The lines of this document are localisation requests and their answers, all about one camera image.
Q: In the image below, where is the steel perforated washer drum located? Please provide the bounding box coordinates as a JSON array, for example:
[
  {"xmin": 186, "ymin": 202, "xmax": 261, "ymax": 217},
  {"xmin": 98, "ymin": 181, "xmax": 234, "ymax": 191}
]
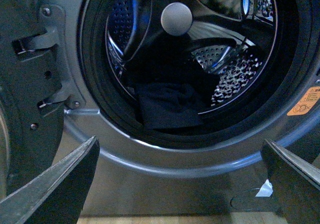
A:
[{"xmin": 105, "ymin": 0, "xmax": 279, "ymax": 114}]

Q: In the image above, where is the grey front-load washing machine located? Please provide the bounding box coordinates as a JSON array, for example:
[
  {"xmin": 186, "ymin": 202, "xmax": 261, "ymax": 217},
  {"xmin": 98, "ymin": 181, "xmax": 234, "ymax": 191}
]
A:
[{"xmin": 34, "ymin": 0, "xmax": 320, "ymax": 216}]

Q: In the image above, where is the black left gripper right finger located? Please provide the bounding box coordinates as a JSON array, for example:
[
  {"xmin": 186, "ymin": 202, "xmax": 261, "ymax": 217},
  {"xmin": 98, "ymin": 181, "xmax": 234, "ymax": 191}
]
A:
[{"xmin": 261, "ymin": 139, "xmax": 320, "ymax": 224}]

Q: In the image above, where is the grey door hinge bracket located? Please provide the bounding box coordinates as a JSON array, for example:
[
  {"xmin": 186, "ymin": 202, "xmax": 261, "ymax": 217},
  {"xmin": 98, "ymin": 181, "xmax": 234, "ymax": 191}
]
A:
[{"xmin": 16, "ymin": 4, "xmax": 86, "ymax": 109}]

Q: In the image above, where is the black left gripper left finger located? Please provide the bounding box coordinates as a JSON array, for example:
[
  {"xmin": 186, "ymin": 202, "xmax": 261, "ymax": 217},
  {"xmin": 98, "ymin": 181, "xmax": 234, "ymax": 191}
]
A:
[{"xmin": 0, "ymin": 136, "xmax": 100, "ymax": 224}]

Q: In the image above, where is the washing machine door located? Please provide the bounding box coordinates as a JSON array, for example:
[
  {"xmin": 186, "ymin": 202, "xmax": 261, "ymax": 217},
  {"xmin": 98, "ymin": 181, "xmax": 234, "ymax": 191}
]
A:
[{"xmin": 0, "ymin": 0, "xmax": 64, "ymax": 195}]

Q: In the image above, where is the orange warning sticker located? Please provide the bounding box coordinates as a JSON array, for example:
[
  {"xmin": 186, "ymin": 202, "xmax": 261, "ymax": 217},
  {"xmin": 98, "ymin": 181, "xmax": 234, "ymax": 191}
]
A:
[{"xmin": 287, "ymin": 86, "xmax": 320, "ymax": 116}]

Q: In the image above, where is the dark blue knit garment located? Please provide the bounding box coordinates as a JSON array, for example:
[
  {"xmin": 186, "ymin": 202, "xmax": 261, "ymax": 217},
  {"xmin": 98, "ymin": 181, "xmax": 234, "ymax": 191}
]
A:
[{"xmin": 124, "ymin": 34, "xmax": 220, "ymax": 130}]

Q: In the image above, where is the white paper scrap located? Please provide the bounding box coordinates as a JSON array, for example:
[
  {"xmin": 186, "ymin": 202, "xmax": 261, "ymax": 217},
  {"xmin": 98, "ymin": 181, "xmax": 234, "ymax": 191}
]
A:
[{"xmin": 255, "ymin": 179, "xmax": 273, "ymax": 198}]

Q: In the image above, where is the round grey drum hub cap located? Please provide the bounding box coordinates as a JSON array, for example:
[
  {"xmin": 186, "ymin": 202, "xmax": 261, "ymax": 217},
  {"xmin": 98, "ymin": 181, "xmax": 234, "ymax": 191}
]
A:
[{"xmin": 160, "ymin": 2, "xmax": 193, "ymax": 36}]

